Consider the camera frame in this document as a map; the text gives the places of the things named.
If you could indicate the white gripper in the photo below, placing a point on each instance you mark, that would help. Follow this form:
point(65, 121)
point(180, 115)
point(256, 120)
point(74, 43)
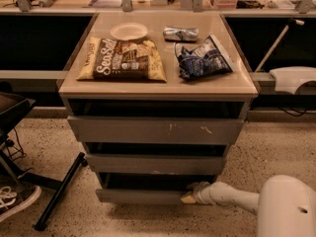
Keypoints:
point(201, 192)

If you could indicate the grey bottom drawer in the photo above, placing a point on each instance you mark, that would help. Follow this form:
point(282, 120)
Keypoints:
point(146, 188)

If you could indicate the grey drawer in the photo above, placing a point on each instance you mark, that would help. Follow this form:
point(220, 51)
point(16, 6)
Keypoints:
point(146, 188)
point(156, 130)
point(157, 165)

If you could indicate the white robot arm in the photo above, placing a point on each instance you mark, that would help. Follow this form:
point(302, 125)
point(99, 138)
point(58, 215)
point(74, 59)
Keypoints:
point(285, 206)

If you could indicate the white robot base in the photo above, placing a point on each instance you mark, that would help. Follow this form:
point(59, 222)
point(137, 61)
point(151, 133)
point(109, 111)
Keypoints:
point(290, 79)

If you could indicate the grey middle drawer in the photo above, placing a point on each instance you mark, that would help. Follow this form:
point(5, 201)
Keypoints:
point(157, 165)

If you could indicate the grey drawer cabinet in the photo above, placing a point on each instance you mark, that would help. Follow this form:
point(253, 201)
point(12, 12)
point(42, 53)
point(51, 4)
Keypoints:
point(216, 97)

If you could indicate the grey top drawer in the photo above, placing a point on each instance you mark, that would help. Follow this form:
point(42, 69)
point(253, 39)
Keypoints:
point(156, 130)

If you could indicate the blue crumpled chip bag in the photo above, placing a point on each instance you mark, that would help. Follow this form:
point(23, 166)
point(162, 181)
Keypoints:
point(203, 61)

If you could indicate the brown sea salt chip bag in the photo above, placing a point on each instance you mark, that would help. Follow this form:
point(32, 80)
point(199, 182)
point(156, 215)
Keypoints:
point(110, 59)

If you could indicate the crushed silver can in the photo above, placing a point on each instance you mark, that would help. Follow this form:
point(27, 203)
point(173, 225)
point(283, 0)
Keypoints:
point(180, 34)

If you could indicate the white paper plate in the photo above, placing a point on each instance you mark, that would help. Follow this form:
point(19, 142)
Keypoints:
point(129, 31)

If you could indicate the black and white sneaker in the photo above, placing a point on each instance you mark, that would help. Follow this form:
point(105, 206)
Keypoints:
point(12, 201)

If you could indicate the white rod with black tip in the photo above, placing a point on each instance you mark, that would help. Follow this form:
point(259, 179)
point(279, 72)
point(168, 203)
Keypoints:
point(291, 22)

